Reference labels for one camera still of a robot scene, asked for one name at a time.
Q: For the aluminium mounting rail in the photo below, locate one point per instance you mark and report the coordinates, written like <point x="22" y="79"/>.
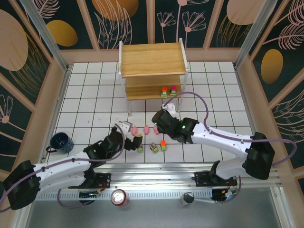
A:
<point x="152" y="183"/>

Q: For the pink plastic pig toy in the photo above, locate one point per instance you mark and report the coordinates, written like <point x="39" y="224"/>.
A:
<point x="146" y="129"/>
<point x="155" y="130"/>
<point x="134" y="130"/>

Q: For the green toy truck orange top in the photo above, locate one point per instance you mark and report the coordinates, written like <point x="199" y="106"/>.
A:
<point x="163" y="146"/>
<point x="164" y="92"/>

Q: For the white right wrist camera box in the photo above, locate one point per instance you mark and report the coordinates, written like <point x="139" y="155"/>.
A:
<point x="170" y="108"/>

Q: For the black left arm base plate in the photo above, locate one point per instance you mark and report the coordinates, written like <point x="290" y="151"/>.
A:
<point x="104" y="179"/>

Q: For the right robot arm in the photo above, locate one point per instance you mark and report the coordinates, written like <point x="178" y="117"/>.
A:
<point x="221" y="140"/>

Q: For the aluminium frame post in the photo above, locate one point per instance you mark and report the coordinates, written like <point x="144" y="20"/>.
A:
<point x="251" y="33"/>
<point x="47" y="40"/>

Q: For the green toy truck grey top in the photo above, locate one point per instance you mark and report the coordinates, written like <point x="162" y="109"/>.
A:
<point x="140" y="149"/>
<point x="153" y="148"/>

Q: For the green white electronics board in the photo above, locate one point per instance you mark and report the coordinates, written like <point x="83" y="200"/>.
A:
<point x="230" y="193"/>

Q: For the red soda can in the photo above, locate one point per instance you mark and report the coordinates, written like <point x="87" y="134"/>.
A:
<point x="119" y="197"/>

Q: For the wooden two-tier shelf white frame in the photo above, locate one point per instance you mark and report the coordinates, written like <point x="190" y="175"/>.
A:
<point x="152" y="59"/>

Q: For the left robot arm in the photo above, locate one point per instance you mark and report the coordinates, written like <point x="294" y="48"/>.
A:
<point x="59" y="168"/>

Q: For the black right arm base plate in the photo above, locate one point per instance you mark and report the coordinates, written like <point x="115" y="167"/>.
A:
<point x="202" y="178"/>

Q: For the dark blue mug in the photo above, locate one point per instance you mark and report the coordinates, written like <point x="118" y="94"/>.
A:
<point x="61" y="142"/>

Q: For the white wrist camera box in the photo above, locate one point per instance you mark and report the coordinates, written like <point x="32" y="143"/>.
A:
<point x="170" y="108"/>
<point x="124" y="126"/>

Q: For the black electronics board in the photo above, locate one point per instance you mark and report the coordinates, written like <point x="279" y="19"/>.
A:
<point x="88" y="195"/>

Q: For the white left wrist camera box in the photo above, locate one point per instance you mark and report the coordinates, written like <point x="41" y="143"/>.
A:
<point x="124" y="126"/>

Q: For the green toy truck magenta top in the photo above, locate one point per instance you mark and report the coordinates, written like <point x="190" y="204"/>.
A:
<point x="173" y="91"/>

